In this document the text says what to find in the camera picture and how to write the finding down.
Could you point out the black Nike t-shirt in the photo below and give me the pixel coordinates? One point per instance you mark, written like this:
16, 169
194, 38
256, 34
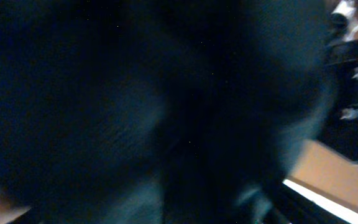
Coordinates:
157, 111

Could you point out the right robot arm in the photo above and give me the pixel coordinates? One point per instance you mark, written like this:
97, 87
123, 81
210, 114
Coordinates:
341, 129

